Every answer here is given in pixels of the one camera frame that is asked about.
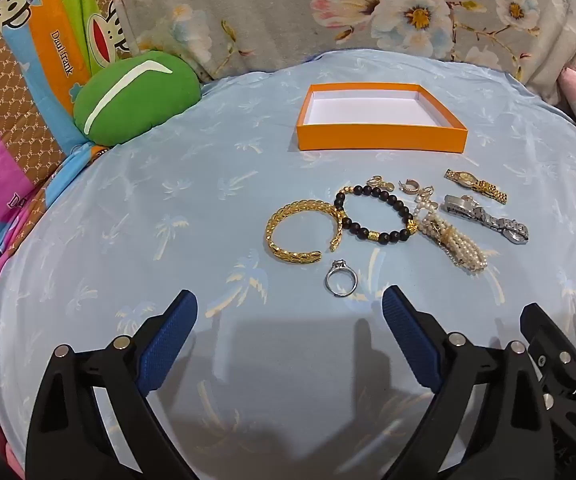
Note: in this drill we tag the gold pearl drop earring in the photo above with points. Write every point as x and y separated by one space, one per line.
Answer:
427 192

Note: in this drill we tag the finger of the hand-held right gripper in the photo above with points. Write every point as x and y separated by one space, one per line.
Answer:
542 330

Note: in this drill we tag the gold wristwatch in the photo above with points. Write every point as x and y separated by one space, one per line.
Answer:
463 178

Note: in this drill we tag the gold hoop disc earring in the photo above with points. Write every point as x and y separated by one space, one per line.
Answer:
386 186

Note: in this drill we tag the green plush cushion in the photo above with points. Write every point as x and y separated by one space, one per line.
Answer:
133 100

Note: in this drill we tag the grey floral blanket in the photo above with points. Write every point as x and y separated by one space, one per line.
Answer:
318 10

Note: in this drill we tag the light blue palm-print sheet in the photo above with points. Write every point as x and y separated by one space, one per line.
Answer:
168 210

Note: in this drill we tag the cartoon printed blanket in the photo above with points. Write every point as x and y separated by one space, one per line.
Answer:
18 85

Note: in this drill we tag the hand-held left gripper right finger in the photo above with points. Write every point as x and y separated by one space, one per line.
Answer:
410 340

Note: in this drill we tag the gold leaf bangle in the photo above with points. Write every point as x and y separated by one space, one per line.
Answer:
275 241

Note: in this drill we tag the silver wristwatch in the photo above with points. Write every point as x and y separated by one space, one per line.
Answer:
467 208

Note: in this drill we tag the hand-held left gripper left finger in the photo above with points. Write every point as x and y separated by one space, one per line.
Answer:
168 340

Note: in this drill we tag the orange cardboard box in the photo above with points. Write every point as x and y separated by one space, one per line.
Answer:
382 140

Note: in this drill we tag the gold silver hoop earring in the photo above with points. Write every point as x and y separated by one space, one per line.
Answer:
409 187

